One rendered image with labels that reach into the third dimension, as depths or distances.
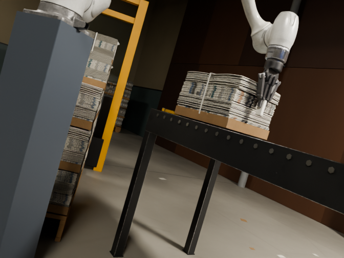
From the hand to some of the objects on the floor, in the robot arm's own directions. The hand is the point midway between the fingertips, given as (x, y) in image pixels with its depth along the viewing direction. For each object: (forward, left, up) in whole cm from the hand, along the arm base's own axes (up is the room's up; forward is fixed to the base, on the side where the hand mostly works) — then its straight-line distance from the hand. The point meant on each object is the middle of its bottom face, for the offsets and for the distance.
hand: (260, 107), depth 133 cm
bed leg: (+53, +21, -93) cm, 109 cm away
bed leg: (+13, +51, -93) cm, 107 cm away
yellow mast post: (+155, +156, -93) cm, 239 cm away
